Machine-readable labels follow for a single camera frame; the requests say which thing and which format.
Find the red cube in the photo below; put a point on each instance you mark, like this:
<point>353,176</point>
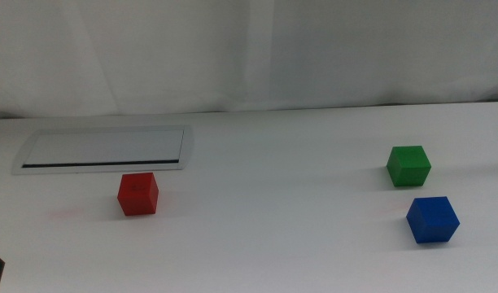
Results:
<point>137,196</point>

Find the blue cube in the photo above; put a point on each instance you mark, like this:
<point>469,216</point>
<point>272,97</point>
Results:
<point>433,221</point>

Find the white backdrop curtain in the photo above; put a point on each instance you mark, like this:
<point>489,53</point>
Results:
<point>249,53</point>

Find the green cube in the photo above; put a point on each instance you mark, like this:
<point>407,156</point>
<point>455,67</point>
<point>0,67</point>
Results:
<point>408,169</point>

